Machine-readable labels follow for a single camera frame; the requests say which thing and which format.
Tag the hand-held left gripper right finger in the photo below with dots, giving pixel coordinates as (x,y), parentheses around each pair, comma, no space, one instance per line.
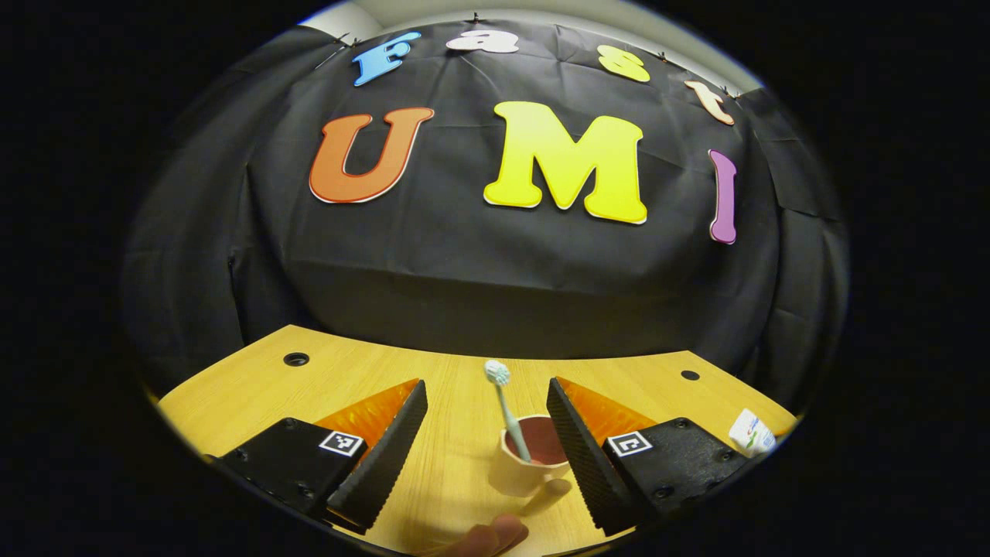
(580,456)

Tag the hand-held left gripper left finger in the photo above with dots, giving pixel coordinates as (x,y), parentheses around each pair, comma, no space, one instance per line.
(390,456)

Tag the beige cup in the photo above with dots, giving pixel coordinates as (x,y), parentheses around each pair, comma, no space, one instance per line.
(514,476)

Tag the white toothbrush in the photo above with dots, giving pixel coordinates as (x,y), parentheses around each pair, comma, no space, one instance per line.
(512,422)

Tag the white toothpaste tube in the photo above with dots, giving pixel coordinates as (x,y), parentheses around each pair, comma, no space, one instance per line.
(752,433)

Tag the wooden desktop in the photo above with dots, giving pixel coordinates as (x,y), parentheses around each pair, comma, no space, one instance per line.
(456,433)

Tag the black backdrop cloth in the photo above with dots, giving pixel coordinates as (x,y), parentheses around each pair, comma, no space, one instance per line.
(503,271)

